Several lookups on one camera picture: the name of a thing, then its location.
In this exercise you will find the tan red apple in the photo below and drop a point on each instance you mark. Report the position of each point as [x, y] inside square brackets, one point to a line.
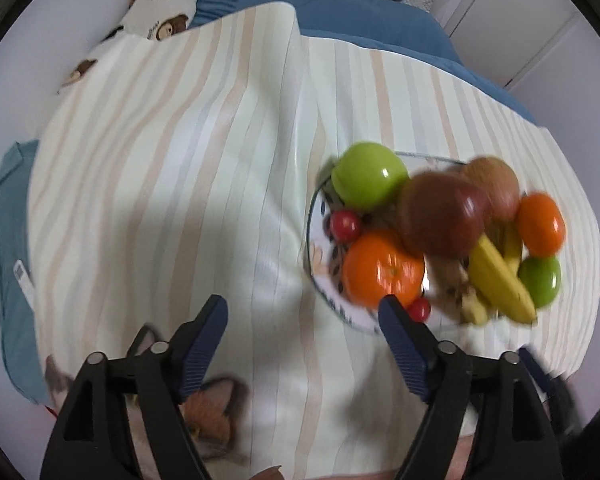
[499, 182]

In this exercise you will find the green apple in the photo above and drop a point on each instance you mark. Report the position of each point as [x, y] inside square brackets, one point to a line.
[368, 175]
[542, 278]

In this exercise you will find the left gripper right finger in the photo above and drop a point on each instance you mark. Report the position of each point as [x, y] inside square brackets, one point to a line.
[412, 345]

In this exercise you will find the curved banana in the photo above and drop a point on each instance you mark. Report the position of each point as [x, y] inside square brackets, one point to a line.
[510, 247]

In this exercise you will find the bear print pillow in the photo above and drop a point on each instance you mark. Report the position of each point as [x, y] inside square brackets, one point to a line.
[154, 20]

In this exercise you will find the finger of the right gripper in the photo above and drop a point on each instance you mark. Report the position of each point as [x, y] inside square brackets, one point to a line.
[535, 370]

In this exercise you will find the teal cushion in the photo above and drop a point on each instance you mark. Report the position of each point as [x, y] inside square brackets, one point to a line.
[18, 342]

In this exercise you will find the white door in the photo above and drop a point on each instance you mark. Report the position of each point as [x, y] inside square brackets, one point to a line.
[503, 39]

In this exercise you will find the long banana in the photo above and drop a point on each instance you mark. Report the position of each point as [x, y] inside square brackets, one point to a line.
[490, 274]

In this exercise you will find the orange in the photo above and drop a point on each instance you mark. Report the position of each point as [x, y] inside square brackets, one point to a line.
[377, 265]
[540, 225]

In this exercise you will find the red object under cushion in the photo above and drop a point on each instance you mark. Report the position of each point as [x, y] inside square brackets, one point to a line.
[51, 410]

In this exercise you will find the dark red apple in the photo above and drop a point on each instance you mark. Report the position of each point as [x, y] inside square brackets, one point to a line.
[441, 214]

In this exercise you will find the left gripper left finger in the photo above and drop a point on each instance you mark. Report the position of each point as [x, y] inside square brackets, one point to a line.
[202, 337]

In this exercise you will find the striped cat print blanket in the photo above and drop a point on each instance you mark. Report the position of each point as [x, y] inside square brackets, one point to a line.
[178, 169]

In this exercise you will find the white remote control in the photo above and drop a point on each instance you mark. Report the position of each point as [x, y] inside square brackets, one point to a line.
[24, 282]

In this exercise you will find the oval deer pattern tray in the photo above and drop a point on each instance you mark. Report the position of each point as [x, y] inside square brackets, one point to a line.
[454, 301]

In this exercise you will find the blue duvet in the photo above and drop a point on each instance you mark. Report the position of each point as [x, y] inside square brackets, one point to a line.
[373, 24]

